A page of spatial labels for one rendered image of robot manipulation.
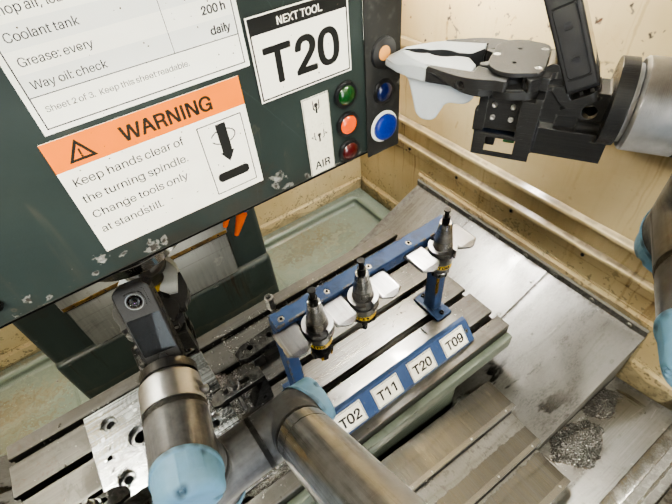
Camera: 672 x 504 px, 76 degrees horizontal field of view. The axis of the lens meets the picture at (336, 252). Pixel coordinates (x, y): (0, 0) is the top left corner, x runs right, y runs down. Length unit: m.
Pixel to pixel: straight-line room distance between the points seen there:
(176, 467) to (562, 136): 0.49
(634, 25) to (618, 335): 0.78
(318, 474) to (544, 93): 0.42
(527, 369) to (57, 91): 1.29
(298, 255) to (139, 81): 1.55
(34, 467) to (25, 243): 0.96
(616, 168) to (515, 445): 0.74
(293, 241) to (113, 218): 1.56
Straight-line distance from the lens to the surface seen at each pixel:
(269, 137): 0.43
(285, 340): 0.84
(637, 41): 1.13
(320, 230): 1.96
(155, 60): 0.37
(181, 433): 0.53
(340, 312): 0.86
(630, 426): 1.52
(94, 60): 0.36
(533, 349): 1.42
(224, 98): 0.39
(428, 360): 1.13
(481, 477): 1.26
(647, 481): 1.31
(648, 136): 0.43
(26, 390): 1.92
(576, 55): 0.42
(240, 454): 0.61
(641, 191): 1.23
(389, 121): 0.50
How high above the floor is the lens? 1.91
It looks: 46 degrees down
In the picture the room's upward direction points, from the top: 7 degrees counter-clockwise
